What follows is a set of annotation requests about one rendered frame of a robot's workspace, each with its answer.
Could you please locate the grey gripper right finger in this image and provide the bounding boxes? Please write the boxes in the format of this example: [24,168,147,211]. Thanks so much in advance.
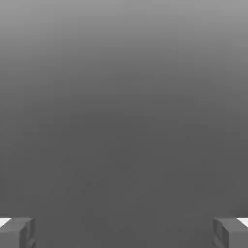
[212,217,248,248]

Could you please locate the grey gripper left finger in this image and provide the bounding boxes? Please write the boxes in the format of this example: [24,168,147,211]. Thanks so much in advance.
[0,217,37,248]

